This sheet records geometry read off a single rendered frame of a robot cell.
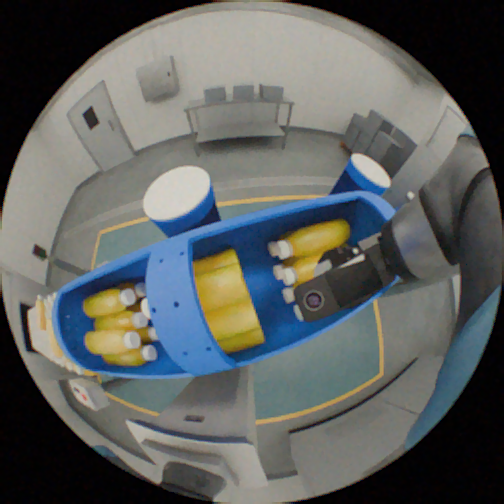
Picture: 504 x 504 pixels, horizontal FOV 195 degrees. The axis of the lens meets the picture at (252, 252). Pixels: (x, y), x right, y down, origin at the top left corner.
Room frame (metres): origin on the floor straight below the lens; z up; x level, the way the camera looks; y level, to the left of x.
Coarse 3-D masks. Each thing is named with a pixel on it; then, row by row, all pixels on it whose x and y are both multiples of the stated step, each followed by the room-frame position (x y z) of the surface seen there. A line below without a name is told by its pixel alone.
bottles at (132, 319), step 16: (272, 256) 0.13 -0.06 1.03; (320, 256) 0.11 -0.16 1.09; (288, 272) 0.08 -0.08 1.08; (304, 272) 0.08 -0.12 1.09; (128, 288) 0.01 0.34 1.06; (144, 288) 0.02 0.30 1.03; (288, 288) 0.05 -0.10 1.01; (96, 320) -0.11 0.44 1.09; (112, 320) -0.09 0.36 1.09; (128, 320) -0.07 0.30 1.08; (144, 320) -0.07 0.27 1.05; (144, 336) -0.12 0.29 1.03; (240, 336) -0.06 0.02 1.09; (256, 336) -0.06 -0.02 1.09; (128, 352) -0.16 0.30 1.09; (144, 352) -0.15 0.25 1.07; (224, 352) -0.10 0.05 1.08
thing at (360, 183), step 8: (344, 168) 0.75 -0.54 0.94; (352, 168) 0.66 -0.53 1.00; (344, 176) 0.80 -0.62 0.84; (352, 176) 0.63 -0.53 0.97; (360, 176) 0.60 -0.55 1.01; (336, 184) 0.78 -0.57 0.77; (344, 184) 0.81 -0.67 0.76; (352, 184) 0.80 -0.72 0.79; (360, 184) 0.58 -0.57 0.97; (368, 184) 0.56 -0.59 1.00; (376, 184) 0.55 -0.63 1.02; (336, 192) 0.81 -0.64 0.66; (344, 192) 0.81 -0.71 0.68; (376, 192) 0.54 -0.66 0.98
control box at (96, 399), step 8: (72, 384) -0.51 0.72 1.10; (80, 384) -0.47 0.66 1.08; (88, 384) -0.45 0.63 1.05; (96, 384) -0.44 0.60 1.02; (80, 392) -0.50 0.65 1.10; (88, 392) -0.45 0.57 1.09; (96, 392) -0.46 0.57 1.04; (80, 400) -0.58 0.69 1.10; (88, 400) -0.50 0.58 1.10; (96, 400) -0.49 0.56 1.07; (104, 400) -0.50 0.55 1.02; (96, 408) -0.52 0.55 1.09
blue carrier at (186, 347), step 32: (352, 192) 0.24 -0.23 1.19; (224, 224) 0.12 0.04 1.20; (256, 224) 0.19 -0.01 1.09; (288, 224) 0.22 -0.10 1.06; (352, 224) 0.21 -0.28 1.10; (128, 256) 0.06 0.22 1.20; (160, 256) 0.06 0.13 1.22; (192, 256) 0.12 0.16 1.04; (256, 256) 0.14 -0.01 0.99; (288, 256) 0.15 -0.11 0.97; (64, 288) -0.04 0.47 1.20; (96, 288) -0.02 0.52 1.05; (160, 288) 0.01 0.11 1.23; (192, 288) 0.02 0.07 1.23; (384, 288) 0.02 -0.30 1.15; (64, 320) -0.14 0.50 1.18; (160, 320) -0.03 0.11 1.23; (192, 320) -0.02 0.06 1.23; (288, 320) -0.03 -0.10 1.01; (320, 320) -0.03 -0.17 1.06; (64, 352) -0.22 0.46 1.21; (160, 352) -0.16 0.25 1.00; (192, 352) -0.06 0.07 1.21; (256, 352) -0.10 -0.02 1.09
